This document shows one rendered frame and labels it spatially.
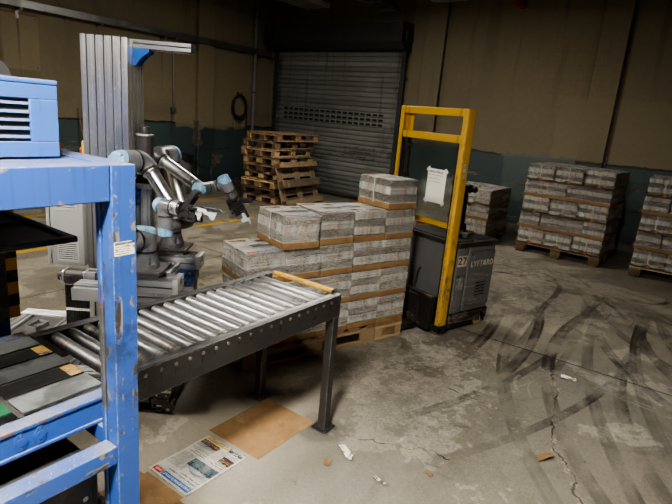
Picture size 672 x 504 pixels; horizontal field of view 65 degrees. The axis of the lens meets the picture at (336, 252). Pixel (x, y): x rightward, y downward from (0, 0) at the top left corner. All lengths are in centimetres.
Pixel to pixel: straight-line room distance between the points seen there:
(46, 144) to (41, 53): 820
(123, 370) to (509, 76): 897
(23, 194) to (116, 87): 182
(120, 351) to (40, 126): 65
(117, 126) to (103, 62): 33
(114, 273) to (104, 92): 177
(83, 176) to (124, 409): 71
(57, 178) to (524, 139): 889
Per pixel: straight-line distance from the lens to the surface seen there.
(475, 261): 464
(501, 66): 1005
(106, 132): 322
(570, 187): 796
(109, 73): 318
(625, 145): 948
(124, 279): 160
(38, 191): 144
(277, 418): 320
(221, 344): 222
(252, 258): 340
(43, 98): 162
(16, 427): 181
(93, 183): 150
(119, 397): 173
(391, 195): 397
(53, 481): 175
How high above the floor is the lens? 172
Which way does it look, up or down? 15 degrees down
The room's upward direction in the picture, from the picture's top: 5 degrees clockwise
